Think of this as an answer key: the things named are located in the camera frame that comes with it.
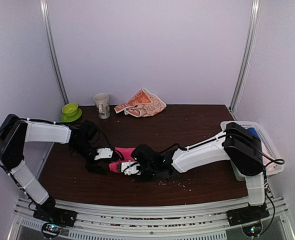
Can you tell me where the pink microfiber towel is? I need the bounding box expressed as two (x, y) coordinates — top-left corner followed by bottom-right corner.
(109, 147), (135, 173)

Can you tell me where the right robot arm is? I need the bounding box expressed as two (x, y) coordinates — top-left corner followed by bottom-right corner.
(131, 122), (270, 225)

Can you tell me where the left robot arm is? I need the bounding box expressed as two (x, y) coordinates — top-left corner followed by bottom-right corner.
(0, 114), (113, 226)

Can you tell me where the green plastic plate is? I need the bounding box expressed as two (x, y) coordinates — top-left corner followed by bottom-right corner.
(60, 108), (83, 123)

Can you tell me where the green plastic bowl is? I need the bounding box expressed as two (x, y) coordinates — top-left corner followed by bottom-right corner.
(61, 103), (79, 117)

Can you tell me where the orange patterned towel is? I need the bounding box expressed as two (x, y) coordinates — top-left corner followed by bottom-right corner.
(114, 88), (167, 118)

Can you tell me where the beige ceramic mug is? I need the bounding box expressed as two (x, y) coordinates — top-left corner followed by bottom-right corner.
(93, 93), (111, 120)

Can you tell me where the dark blue rolled towel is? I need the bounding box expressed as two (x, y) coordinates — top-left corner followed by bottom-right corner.
(247, 127), (259, 138)

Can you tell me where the white plastic basket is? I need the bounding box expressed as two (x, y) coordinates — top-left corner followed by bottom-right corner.
(220, 120), (285, 177)

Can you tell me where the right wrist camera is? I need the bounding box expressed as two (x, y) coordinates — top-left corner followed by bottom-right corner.
(120, 144), (166, 176)

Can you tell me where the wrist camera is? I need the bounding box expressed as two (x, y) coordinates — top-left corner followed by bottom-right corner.
(94, 147), (114, 161)
(120, 144), (166, 176)

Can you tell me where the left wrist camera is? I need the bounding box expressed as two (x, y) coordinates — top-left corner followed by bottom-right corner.
(94, 147), (114, 161)

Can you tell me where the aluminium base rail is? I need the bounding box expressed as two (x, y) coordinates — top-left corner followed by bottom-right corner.
(5, 194), (295, 240)

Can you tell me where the right aluminium frame post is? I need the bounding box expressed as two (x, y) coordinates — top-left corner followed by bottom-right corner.
(229, 0), (261, 115)

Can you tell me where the aluminium frame post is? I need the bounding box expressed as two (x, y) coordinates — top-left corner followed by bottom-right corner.
(39, 0), (69, 104)
(229, 0), (261, 115)

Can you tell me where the left aluminium frame post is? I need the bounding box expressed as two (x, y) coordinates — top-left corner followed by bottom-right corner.
(39, 0), (69, 104)

